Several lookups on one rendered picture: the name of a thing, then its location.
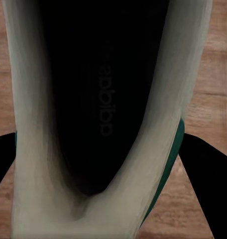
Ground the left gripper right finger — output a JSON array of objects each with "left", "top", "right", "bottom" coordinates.
[{"left": 178, "top": 133, "right": 227, "bottom": 239}]

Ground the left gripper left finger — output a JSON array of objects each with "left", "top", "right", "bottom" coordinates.
[{"left": 0, "top": 131, "right": 16, "bottom": 182}]

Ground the gym shoe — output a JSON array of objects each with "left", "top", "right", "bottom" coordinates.
[{"left": 2, "top": 0, "right": 213, "bottom": 239}]

